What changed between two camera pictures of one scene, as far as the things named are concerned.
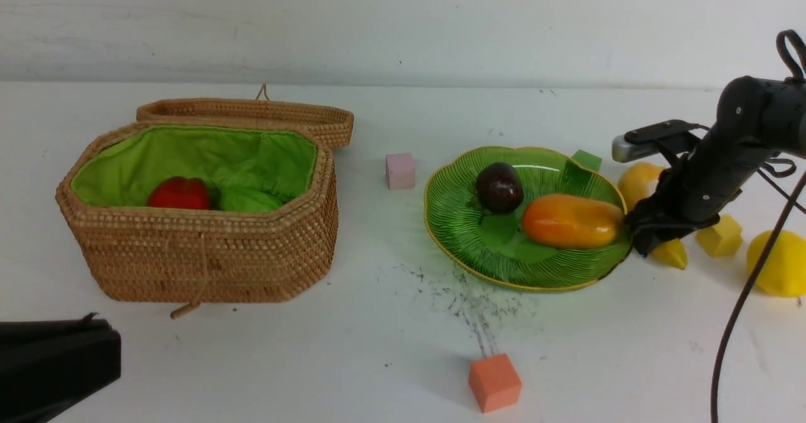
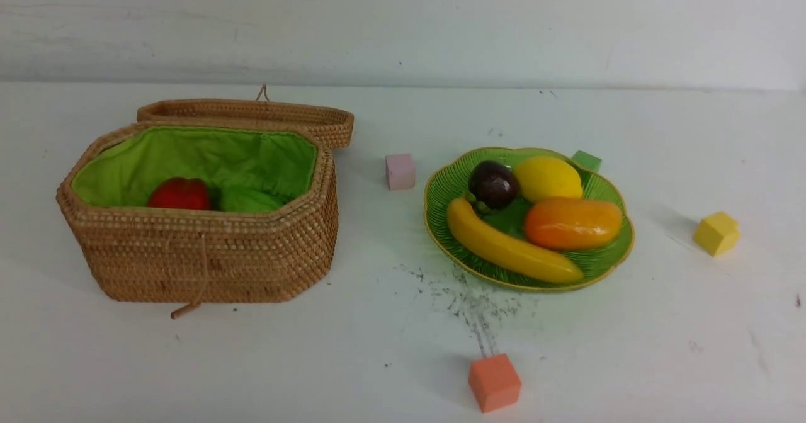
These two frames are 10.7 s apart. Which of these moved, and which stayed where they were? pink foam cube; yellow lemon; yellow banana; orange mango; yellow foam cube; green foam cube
Moved: yellow lemon; yellow banana
Stayed: green foam cube; pink foam cube; orange mango; yellow foam cube
